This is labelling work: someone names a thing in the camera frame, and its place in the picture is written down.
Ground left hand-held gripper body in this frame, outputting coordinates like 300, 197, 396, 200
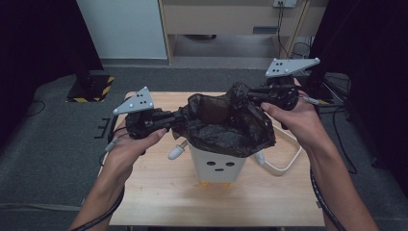
113, 86, 156, 141

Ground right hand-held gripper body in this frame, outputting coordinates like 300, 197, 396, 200
265, 57, 321, 112

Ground black plastic trash bag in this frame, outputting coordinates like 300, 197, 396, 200
171, 81, 277, 159

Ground white trash bin with face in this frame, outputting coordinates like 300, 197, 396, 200
167, 139, 268, 188

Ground white bin ring frame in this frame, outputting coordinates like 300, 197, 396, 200
253, 124, 303, 177

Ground person's left hand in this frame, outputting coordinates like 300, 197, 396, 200
106, 128, 168, 166

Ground person's right hand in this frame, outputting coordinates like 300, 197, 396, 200
260, 95, 328, 152

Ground wooden desk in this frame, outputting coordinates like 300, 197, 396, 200
158, 0, 329, 67

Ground white panel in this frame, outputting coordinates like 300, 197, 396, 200
76, 0, 168, 61

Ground black curtain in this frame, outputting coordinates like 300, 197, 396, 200
0, 0, 104, 143
307, 0, 408, 195

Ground black socket cables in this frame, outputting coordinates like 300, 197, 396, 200
276, 2, 313, 61

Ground white wall socket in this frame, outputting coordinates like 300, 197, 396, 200
272, 0, 298, 9

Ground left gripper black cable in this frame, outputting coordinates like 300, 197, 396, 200
69, 114, 127, 231

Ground thin black floor cable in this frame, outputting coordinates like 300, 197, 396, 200
23, 99, 46, 118

